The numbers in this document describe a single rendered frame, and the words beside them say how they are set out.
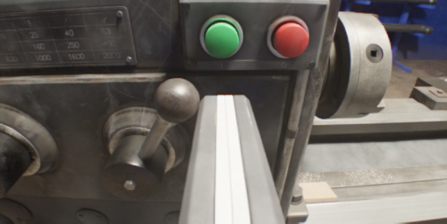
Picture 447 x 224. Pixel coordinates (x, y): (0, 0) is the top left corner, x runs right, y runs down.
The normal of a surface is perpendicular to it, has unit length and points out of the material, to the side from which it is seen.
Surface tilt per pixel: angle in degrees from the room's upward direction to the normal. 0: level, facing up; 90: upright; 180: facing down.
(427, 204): 36
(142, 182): 90
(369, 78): 79
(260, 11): 90
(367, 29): 31
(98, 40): 90
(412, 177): 0
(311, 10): 90
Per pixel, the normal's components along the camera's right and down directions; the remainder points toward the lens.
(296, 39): 0.02, 0.51
